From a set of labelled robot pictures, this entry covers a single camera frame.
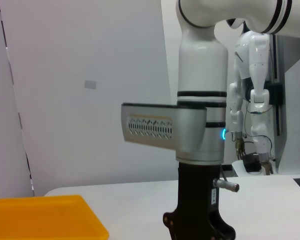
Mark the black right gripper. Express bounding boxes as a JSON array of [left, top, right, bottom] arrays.
[[162, 161, 238, 240]]

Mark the white round side table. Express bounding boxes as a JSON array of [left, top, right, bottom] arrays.
[[231, 159, 268, 177]]

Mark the black device box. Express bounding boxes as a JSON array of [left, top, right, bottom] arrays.
[[241, 153, 263, 173]]

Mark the white humanoid robot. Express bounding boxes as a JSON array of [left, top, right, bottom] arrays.
[[228, 31, 276, 176]]

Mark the white robot support stand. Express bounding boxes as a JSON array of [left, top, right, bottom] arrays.
[[266, 33, 300, 176]]

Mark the yellow plastic bin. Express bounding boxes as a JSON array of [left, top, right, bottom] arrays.
[[0, 194, 110, 240]]

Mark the right gripper cable with plug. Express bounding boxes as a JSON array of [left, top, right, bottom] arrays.
[[213, 164, 240, 193]]

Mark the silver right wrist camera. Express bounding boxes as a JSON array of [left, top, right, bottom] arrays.
[[120, 102, 208, 157]]

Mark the white wall plate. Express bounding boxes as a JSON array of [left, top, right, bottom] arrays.
[[84, 79, 98, 90]]

